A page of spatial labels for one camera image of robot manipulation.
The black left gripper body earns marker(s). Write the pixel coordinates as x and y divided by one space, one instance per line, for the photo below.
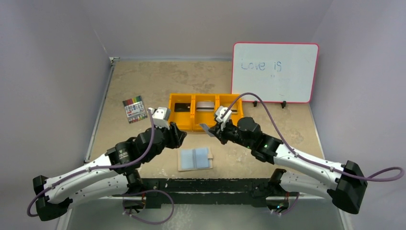
170 140

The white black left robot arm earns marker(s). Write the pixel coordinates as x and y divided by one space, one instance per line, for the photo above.
113 173

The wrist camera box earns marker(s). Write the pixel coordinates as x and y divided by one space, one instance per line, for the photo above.
160 116
222 118

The pink-framed whiteboard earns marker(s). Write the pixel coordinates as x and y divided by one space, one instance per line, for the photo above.
276 72

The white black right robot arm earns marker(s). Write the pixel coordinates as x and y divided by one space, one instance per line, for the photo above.
342 184

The black front table rail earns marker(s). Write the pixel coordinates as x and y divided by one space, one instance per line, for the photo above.
235 191

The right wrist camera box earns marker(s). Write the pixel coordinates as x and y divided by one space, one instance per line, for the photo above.
222 118

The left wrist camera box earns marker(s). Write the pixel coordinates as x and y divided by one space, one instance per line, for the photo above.
160 116

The beige leather card holder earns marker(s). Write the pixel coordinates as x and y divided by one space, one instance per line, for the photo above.
195 159

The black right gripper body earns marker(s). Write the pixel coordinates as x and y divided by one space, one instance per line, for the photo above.
219 131

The yellow three-compartment bin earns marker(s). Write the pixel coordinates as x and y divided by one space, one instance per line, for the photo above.
190 121

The marker pen pack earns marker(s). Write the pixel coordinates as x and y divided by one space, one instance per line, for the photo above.
134 109

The silver magnetic stripe card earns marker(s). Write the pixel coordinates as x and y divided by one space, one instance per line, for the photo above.
205 106

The gold magnetic stripe card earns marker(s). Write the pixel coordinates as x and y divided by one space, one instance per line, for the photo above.
233 109

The black magnetic stripe card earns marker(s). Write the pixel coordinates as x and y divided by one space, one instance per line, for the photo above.
182 107

